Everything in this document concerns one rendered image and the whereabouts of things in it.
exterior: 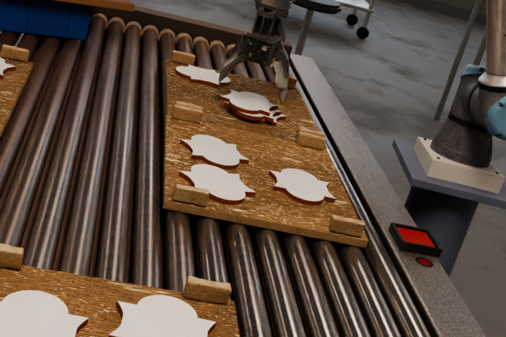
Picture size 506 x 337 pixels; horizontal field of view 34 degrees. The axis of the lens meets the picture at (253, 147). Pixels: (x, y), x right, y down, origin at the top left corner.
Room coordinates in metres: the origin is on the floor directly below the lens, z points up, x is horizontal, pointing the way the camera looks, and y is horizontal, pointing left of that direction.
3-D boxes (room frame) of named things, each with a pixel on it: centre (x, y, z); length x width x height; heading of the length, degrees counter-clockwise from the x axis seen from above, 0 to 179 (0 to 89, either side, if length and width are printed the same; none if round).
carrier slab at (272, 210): (1.45, -0.02, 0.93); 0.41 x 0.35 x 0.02; 11
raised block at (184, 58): (2.03, 0.23, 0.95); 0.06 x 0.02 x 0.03; 102
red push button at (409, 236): (1.37, -0.32, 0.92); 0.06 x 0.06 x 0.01; 12
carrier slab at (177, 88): (1.86, 0.06, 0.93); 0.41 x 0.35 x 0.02; 12
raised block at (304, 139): (1.67, -0.11, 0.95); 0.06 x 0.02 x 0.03; 101
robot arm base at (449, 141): (2.00, -0.50, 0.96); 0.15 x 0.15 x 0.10
